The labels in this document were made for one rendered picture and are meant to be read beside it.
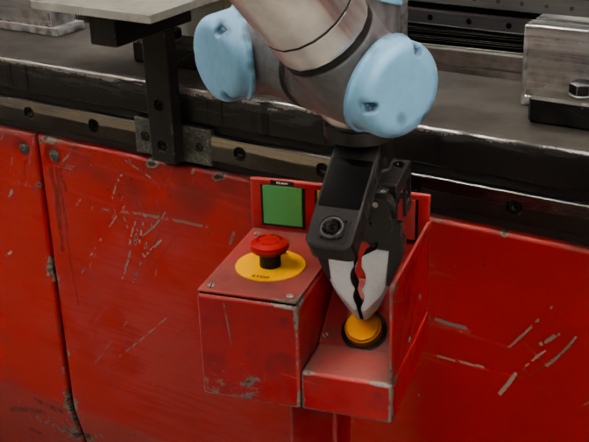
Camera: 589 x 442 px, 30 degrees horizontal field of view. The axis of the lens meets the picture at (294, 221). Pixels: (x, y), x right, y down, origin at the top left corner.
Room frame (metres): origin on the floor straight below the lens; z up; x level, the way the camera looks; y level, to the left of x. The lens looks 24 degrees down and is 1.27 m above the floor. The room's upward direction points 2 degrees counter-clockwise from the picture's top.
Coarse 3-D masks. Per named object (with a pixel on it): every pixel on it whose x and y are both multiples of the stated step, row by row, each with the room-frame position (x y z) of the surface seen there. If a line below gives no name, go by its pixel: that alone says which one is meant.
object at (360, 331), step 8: (352, 320) 0.98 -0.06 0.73; (360, 320) 0.98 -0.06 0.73; (368, 320) 0.98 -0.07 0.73; (376, 320) 0.98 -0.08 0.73; (344, 328) 0.98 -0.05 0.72; (352, 328) 0.98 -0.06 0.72; (360, 328) 0.97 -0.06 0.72; (368, 328) 0.97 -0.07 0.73; (376, 328) 0.97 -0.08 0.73; (352, 336) 0.97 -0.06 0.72; (360, 336) 0.97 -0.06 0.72; (368, 336) 0.96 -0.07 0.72; (376, 336) 0.97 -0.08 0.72; (360, 344) 0.96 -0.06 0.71; (368, 344) 0.96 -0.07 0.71
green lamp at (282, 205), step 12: (264, 192) 1.10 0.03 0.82; (276, 192) 1.10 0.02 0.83; (288, 192) 1.09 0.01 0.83; (300, 192) 1.09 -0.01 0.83; (264, 204) 1.10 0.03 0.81; (276, 204) 1.10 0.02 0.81; (288, 204) 1.09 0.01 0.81; (300, 204) 1.09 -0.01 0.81; (264, 216) 1.10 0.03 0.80; (276, 216) 1.10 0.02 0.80; (288, 216) 1.09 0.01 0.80; (300, 216) 1.09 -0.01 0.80
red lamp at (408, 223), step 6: (414, 204) 1.04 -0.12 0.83; (414, 210) 1.04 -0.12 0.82; (402, 216) 1.05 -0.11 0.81; (408, 216) 1.05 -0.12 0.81; (414, 216) 1.04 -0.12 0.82; (408, 222) 1.05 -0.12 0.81; (414, 222) 1.04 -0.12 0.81; (408, 228) 1.05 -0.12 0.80; (414, 228) 1.04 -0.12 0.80; (408, 234) 1.05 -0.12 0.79; (414, 234) 1.04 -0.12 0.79
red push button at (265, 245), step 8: (256, 240) 1.01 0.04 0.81; (264, 240) 1.01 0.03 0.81; (272, 240) 1.01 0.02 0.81; (280, 240) 1.01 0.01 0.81; (256, 248) 1.00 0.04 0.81; (264, 248) 0.99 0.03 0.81; (272, 248) 0.99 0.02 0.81; (280, 248) 1.00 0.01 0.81; (264, 256) 0.99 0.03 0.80; (272, 256) 0.99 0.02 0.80; (264, 264) 1.00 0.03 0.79; (272, 264) 1.00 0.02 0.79; (280, 264) 1.01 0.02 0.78
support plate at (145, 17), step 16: (32, 0) 1.29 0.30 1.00; (48, 0) 1.29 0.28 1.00; (64, 0) 1.28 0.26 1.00; (80, 0) 1.28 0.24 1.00; (96, 0) 1.28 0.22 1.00; (112, 0) 1.27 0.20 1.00; (128, 0) 1.27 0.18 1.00; (144, 0) 1.27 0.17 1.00; (160, 0) 1.27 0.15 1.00; (176, 0) 1.26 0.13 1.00; (192, 0) 1.26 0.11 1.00; (208, 0) 1.28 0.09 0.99; (96, 16) 1.23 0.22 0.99; (112, 16) 1.22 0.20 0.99; (128, 16) 1.21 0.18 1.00; (144, 16) 1.20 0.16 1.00; (160, 16) 1.21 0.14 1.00
